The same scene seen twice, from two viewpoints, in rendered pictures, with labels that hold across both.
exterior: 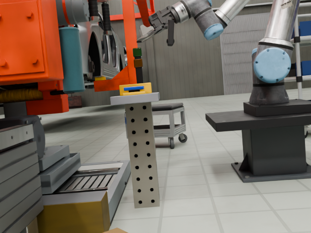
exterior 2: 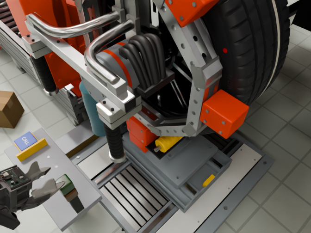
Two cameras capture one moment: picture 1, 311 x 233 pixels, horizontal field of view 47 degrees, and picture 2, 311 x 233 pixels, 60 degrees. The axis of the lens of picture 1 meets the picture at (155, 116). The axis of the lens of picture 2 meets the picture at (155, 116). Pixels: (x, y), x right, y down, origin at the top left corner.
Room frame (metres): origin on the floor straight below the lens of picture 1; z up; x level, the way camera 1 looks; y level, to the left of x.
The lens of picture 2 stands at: (2.10, 0.00, 1.38)
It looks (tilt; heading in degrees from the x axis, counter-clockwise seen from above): 51 degrees down; 134
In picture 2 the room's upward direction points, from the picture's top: straight up
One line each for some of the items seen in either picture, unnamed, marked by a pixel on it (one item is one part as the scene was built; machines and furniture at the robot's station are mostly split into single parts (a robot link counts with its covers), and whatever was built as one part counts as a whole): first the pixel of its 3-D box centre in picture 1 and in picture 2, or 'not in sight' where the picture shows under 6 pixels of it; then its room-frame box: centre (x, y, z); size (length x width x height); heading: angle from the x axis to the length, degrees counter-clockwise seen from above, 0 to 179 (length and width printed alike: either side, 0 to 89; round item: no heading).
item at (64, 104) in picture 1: (46, 94); (150, 124); (1.60, 0.47, 0.48); 0.16 x 0.12 x 0.17; 88
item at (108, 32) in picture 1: (106, 18); (114, 139); (1.76, 0.19, 0.83); 0.04 x 0.04 x 0.16
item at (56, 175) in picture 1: (29, 173); (172, 154); (1.63, 0.60, 0.13); 0.50 x 0.36 x 0.10; 178
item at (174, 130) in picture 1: (156, 125); not in sight; (2.93, 0.00, 0.17); 0.43 x 0.36 x 0.34; 70
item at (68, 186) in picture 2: (137, 52); (64, 184); (1.66, 0.06, 0.64); 0.04 x 0.04 x 0.04; 88
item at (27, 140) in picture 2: (134, 89); (26, 142); (1.30, 0.07, 0.47); 0.07 x 0.07 x 0.02; 88
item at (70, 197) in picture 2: (138, 63); (68, 191); (1.66, 0.06, 0.59); 0.04 x 0.04 x 0.04; 88
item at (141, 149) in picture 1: (143, 153); not in sight; (1.44, 0.06, 0.21); 0.10 x 0.10 x 0.42; 88
